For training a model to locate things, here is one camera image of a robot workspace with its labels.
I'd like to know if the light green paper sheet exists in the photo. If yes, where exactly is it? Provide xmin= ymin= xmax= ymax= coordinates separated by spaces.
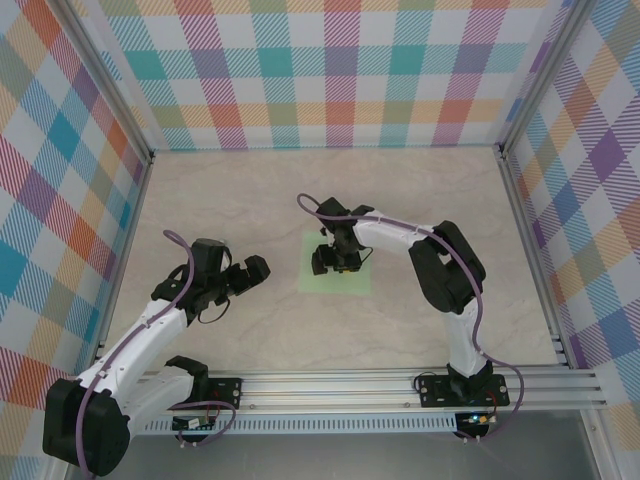
xmin=295 ymin=232 xmax=374 ymax=296

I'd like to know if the small black circuit board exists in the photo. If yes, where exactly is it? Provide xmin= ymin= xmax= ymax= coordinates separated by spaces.
xmin=172 ymin=416 xmax=217 ymax=432

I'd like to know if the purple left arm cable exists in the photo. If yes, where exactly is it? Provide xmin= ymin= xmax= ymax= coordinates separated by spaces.
xmin=77 ymin=229 xmax=236 ymax=476

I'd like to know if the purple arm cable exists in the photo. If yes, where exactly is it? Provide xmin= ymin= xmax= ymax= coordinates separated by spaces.
xmin=77 ymin=229 xmax=236 ymax=476
xmin=297 ymin=193 xmax=524 ymax=444

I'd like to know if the aluminium side rail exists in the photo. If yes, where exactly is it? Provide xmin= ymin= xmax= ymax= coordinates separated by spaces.
xmin=497 ymin=147 xmax=574 ymax=371
xmin=88 ymin=152 xmax=157 ymax=376

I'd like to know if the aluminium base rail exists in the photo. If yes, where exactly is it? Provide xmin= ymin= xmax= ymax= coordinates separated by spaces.
xmin=127 ymin=368 xmax=609 ymax=414

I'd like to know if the perforated grey cable tray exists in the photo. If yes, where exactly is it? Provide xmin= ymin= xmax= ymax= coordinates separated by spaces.
xmin=142 ymin=417 xmax=459 ymax=435

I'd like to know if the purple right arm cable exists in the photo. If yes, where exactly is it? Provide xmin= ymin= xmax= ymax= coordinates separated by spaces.
xmin=297 ymin=193 xmax=524 ymax=444

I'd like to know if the aluminium frame post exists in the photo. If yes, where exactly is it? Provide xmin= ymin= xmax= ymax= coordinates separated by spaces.
xmin=494 ymin=0 xmax=594 ymax=159
xmin=59 ymin=0 xmax=156 ymax=164

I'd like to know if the short aluminium frame leg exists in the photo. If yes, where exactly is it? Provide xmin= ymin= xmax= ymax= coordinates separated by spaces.
xmin=579 ymin=408 xmax=616 ymax=480

